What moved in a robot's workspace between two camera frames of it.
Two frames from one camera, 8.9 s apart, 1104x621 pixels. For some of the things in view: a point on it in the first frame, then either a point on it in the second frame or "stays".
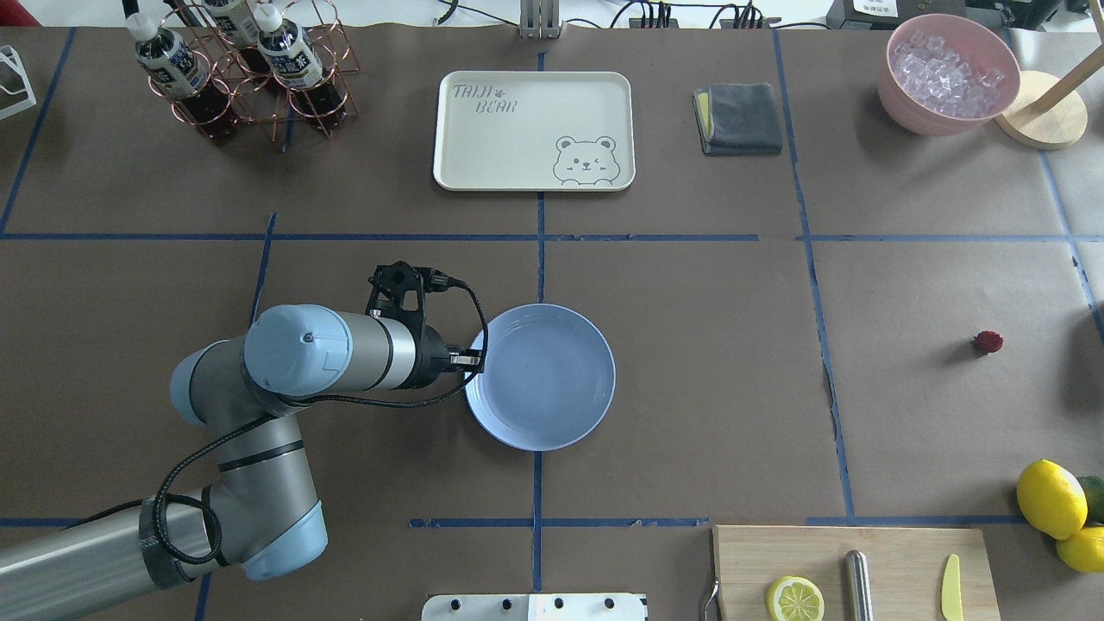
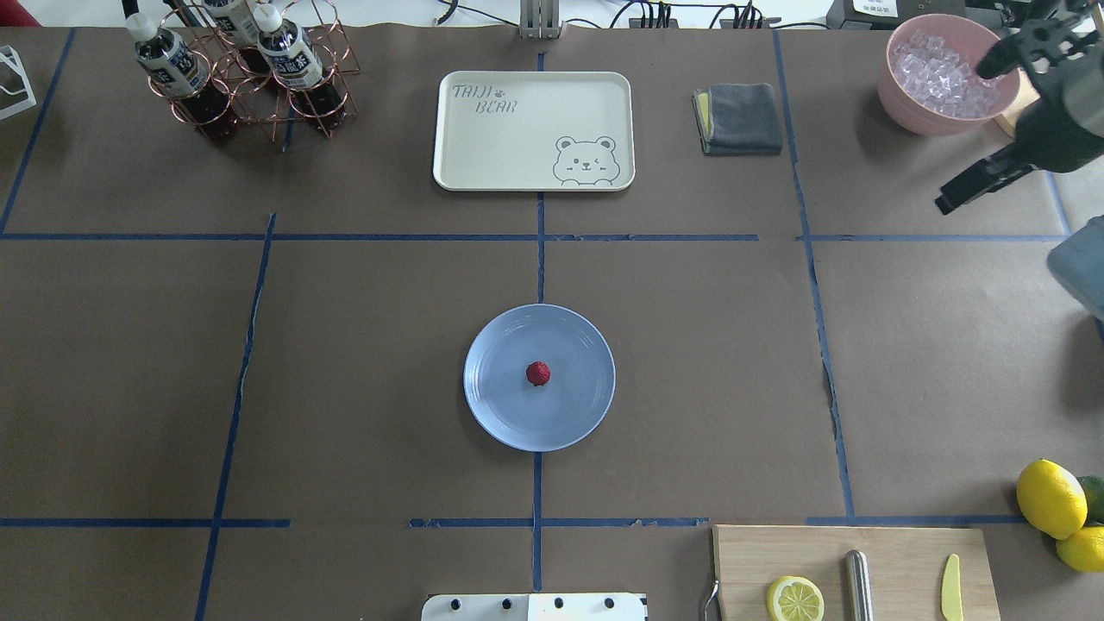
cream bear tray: [535, 131] stays
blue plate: [549, 379] stays
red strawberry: [987, 341] to [537, 373]
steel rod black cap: [859, 590] stays
